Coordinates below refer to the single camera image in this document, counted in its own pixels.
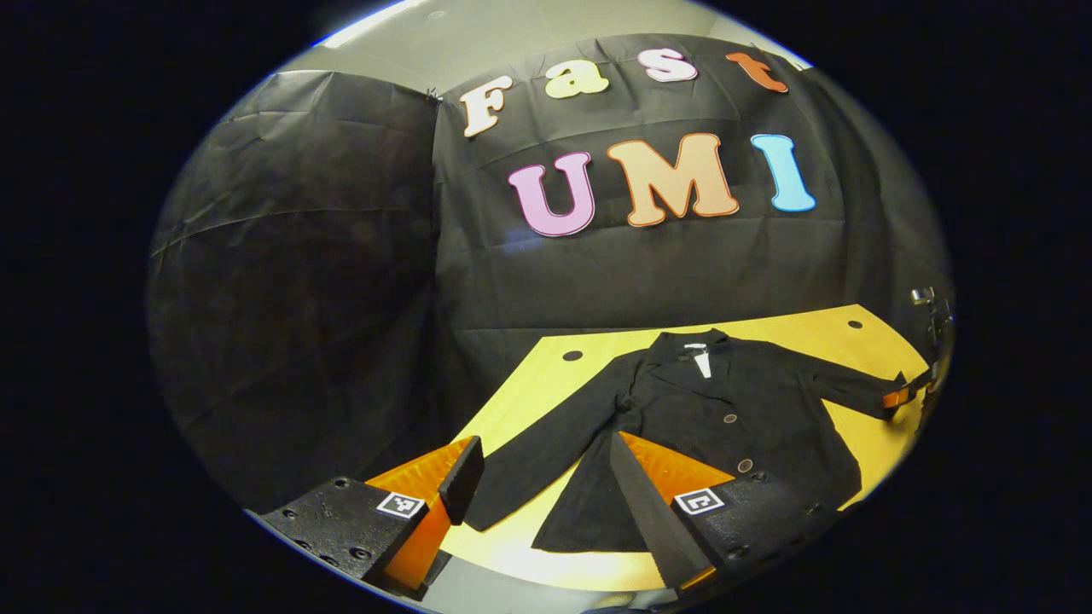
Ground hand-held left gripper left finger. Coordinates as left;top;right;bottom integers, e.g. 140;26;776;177
260;435;486;598

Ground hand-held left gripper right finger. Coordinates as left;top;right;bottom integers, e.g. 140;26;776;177
607;431;847;600

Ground black button jacket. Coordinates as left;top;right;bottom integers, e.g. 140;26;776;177
461;328;910;554

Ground black backdrop cloth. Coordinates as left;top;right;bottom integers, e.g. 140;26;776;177
145;32;955;514

